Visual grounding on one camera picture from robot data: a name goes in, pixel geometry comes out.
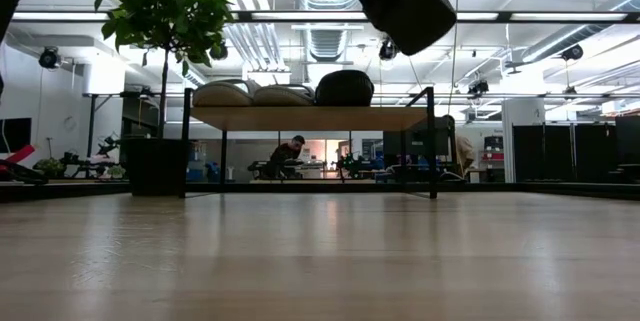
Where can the red bar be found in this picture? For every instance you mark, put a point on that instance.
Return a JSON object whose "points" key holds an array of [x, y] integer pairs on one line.
{"points": [[22, 153]]}

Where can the silver ventilation duct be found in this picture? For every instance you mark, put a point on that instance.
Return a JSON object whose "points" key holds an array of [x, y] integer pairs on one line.
{"points": [[327, 43]]}

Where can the wooden shelf black metal legs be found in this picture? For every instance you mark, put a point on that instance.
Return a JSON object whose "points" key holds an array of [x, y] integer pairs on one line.
{"points": [[310, 118]]}

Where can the white pillar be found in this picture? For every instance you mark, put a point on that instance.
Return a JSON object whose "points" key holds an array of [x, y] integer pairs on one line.
{"points": [[522, 136]]}

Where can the black wall screen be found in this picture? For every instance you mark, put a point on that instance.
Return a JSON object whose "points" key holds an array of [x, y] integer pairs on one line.
{"points": [[15, 136]]}

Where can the black ceiling spotlight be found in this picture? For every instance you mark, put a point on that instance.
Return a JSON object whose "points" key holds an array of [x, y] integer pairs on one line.
{"points": [[478, 87], [49, 58], [387, 52], [220, 52], [573, 52]]}

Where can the black aluminium rig frame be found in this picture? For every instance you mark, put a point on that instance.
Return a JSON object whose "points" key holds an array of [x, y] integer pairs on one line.
{"points": [[550, 190]]}

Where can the black partition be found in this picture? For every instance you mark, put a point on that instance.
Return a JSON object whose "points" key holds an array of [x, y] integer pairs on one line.
{"points": [[560, 151]]}

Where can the person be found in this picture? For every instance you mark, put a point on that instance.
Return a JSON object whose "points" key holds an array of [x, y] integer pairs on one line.
{"points": [[464, 153], [286, 156]]}

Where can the small green plant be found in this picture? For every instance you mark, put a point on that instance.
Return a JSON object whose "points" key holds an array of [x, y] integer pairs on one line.
{"points": [[50, 167]]}

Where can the grey slide sandal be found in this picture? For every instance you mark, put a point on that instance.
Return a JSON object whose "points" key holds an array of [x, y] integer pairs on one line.
{"points": [[220, 96], [282, 97]]}

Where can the black slide sandal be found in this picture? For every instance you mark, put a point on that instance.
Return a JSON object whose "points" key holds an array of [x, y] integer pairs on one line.
{"points": [[410, 11], [344, 91]]}

